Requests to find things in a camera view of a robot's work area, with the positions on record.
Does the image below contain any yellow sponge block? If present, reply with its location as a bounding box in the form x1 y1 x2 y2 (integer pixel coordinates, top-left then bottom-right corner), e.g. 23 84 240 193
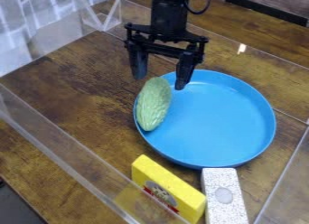
132 154 206 224

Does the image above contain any blue round tray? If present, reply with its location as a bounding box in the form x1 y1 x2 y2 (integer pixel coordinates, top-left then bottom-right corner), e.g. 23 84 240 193
140 70 277 169

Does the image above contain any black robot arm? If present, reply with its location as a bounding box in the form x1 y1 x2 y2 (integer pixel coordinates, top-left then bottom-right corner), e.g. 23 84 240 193
125 0 212 90

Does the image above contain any black cable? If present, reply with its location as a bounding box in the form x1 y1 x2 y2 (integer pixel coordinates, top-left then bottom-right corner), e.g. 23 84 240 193
185 0 213 15

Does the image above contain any clear acrylic enclosure wall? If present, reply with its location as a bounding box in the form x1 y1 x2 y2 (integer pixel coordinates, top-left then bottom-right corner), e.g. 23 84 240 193
0 0 309 224

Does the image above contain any white speckled block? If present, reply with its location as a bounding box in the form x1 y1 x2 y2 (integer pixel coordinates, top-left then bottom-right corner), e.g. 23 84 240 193
201 168 249 224

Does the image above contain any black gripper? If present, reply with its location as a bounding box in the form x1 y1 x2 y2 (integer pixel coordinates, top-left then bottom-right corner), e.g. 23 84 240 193
125 23 209 90

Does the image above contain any white curtain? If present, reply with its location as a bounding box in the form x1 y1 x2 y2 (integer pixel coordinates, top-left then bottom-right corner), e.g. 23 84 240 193
0 0 109 78

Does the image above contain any green bitter gourd toy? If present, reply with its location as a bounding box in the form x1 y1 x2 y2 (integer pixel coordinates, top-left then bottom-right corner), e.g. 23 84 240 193
136 77 172 131

